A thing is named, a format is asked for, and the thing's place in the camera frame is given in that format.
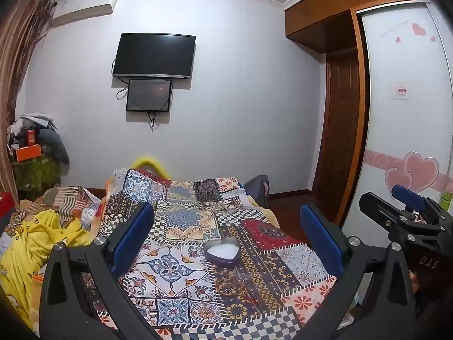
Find dark bag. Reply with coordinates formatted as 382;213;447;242
243;175;270;208

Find patchwork printed blanket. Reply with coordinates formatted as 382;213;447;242
81;168;338;340

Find orange box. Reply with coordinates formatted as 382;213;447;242
15;144;43;162

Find pile of clothes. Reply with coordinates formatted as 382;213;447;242
6;112;70;192

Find yellow curved cushion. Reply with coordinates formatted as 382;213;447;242
132;155;170;178

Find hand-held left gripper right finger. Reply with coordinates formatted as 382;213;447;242
299;203;416;340

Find black wall television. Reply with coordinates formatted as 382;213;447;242
112;33;196;80

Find brown striped curtain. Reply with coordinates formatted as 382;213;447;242
0;0;54;206

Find striped blanket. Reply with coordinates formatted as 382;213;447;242
19;185;103;227

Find red object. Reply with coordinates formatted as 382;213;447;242
0;191;16;220

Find white air conditioner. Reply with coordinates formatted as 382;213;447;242
51;0;120;27

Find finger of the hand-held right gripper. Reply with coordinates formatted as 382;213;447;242
391;184;453;226
358;192;447;243

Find yellow cloth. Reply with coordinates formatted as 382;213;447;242
0;209;93;330

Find small black monitor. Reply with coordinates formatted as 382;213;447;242
126;78;173;112

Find brown wooden door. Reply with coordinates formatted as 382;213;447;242
311;48;362;220

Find wooden overhead cabinet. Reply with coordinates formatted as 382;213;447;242
285;0;436;45

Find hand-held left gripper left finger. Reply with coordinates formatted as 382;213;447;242
39;202;156;340

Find heart-shaped tin box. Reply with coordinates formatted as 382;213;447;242
203;237;240;269

